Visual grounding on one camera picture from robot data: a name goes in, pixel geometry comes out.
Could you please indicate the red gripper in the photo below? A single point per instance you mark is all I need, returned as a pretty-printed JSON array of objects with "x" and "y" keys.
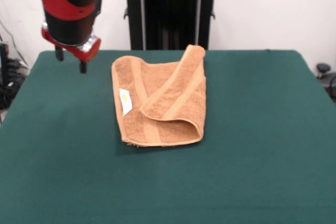
[{"x": 78, "y": 48}]

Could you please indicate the tan terry towel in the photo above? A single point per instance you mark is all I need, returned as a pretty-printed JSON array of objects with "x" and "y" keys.
[{"x": 170, "y": 98}]

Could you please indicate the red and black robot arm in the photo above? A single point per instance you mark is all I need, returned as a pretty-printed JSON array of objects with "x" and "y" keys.
[{"x": 71, "y": 6}]

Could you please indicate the black power strip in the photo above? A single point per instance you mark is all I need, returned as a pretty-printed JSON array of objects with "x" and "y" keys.
[{"x": 15, "y": 70}]

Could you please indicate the black chair caster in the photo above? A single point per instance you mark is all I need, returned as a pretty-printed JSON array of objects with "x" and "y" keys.
[{"x": 323, "y": 68}]

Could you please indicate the black chair base leg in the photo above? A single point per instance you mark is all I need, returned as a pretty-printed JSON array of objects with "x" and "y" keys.
[{"x": 331, "y": 82}]

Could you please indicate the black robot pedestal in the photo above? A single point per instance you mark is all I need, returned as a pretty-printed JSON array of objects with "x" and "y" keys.
[{"x": 170, "y": 11}]

